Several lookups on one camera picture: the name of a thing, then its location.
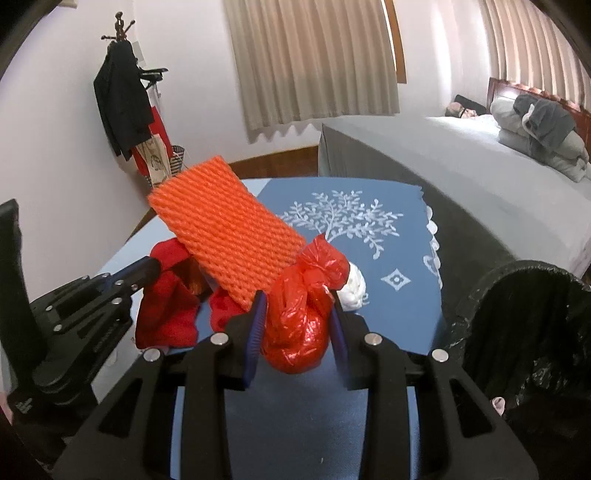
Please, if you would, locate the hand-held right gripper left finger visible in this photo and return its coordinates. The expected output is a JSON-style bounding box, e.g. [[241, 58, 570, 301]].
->
[[53, 291, 269, 480]]

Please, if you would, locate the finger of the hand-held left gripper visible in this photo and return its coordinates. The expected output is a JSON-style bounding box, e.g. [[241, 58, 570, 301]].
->
[[30, 256, 162, 337]]

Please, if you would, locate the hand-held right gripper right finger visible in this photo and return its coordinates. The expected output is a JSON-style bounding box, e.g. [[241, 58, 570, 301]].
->
[[325, 295, 541, 480]]

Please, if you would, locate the red plastic bag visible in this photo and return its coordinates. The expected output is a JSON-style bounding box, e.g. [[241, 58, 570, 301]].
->
[[261, 234, 351, 374]]

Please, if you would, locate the red cloth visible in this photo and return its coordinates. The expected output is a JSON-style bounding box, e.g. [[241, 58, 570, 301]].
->
[[135, 239, 245, 349]]

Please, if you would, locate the pale sock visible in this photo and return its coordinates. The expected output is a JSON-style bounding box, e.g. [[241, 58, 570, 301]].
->
[[335, 263, 368, 310]]

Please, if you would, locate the orange foam fruit net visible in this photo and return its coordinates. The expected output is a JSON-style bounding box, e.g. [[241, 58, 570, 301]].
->
[[148, 156, 308, 312]]

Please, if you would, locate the black lined trash bin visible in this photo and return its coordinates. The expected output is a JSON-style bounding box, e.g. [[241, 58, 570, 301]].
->
[[445, 260, 591, 480]]

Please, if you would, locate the blue tree print tablecloth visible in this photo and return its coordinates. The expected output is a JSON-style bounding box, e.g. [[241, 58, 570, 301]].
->
[[171, 178, 446, 480]]

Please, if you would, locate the cream printed tote bag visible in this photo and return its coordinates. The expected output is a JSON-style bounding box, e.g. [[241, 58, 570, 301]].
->
[[139, 134, 174, 190]]

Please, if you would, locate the grey sheeted bed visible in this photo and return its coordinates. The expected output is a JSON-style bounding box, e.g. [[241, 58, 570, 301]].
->
[[318, 113, 591, 282]]

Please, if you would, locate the wooden coat rack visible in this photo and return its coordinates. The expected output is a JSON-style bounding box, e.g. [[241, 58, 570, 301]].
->
[[110, 11, 169, 90]]

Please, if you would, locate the dark clothes pile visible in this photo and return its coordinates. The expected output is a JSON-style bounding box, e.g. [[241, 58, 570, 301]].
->
[[445, 95, 488, 120]]

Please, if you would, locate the beige window curtain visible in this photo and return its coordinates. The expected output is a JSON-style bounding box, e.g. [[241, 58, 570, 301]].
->
[[225, 0, 402, 144]]

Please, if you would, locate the folded grey duvet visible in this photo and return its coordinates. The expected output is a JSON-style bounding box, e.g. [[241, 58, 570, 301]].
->
[[489, 95, 591, 183]]

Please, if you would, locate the wooden headboard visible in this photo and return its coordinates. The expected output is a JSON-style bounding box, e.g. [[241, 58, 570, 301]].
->
[[487, 77, 591, 139]]

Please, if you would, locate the dark grey garment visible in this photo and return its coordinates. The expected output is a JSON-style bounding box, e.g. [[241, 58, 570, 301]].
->
[[513, 95, 575, 158]]

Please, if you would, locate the beige striped wide curtain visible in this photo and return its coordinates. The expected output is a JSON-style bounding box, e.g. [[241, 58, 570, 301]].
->
[[478, 0, 591, 104]]

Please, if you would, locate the wooden window frame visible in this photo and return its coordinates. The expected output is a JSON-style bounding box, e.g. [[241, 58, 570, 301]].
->
[[385, 0, 407, 84]]

